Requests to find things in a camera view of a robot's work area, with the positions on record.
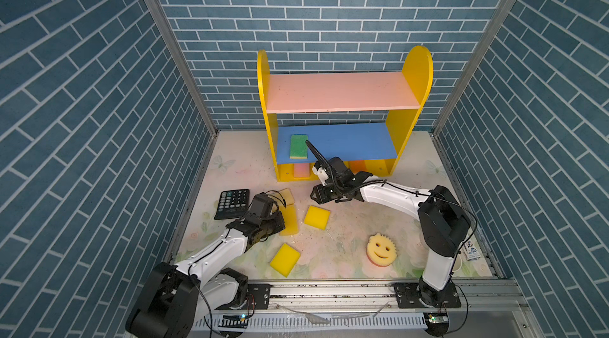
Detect orange sponge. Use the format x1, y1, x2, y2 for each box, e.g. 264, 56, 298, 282
349, 160, 367, 174

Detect yellow sponge rectangle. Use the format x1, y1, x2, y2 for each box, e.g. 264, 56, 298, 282
279, 205, 299, 236

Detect bright yellow sponge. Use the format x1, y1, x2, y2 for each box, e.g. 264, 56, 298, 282
270, 244, 301, 278
304, 206, 331, 230

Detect pink sponge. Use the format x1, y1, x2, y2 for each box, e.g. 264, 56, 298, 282
293, 163, 311, 179

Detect green sponge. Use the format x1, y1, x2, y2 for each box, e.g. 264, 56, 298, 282
290, 134, 309, 160

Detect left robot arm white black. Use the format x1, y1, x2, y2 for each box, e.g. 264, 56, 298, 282
125, 192, 287, 337

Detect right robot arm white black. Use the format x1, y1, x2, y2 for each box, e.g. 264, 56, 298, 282
306, 141, 474, 308

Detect yellow shelf pink blue boards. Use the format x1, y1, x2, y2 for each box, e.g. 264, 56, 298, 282
257, 46, 434, 182

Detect black calculator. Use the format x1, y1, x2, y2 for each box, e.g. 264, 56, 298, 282
214, 189, 250, 220

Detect pale yellow tan sponge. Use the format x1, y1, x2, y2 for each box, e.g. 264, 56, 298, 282
279, 188, 295, 206

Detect smiley face round sponge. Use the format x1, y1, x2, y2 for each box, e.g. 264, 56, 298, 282
366, 233, 397, 268

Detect toothpaste box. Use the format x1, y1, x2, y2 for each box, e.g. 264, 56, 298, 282
464, 241, 482, 261

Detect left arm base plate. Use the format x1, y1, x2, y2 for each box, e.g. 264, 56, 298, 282
225, 283, 271, 310

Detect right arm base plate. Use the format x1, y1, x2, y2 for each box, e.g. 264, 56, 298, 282
393, 279, 462, 309

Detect aluminium front rail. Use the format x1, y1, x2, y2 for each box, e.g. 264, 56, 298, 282
186, 279, 542, 337

